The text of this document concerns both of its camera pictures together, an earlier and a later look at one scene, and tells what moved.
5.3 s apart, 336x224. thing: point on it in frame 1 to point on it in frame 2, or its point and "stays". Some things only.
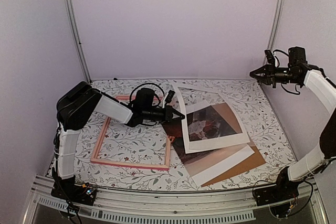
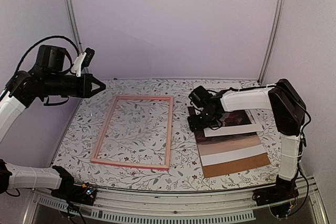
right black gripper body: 280,76 to 205,121
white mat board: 213,142 to 237,129
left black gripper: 168,114 to 85,91
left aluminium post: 71,9 stays
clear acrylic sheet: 208,120 to 137,132
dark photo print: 206,164 to 218,149
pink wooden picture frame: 124,163 stays
